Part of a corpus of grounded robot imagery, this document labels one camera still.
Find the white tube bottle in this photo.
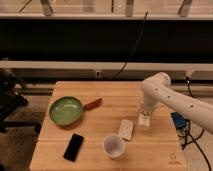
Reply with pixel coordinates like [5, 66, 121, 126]
[138, 111, 150, 130]

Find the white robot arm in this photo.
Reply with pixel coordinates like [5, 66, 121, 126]
[141, 72, 213, 134]

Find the black smartphone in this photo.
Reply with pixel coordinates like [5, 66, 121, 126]
[63, 134, 84, 161]

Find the blue connector box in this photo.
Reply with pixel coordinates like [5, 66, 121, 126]
[171, 112, 186, 129]

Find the black office chair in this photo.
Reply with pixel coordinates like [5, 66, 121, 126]
[0, 69, 41, 133]

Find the white wall outlet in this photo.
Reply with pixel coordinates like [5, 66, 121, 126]
[95, 70, 101, 78]

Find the green frying pan red handle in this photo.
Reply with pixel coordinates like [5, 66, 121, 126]
[49, 96, 102, 126]

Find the black hanging cable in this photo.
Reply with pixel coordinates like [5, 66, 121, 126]
[112, 10, 150, 80]

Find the black floor cable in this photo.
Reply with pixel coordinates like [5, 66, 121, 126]
[177, 77, 213, 171]

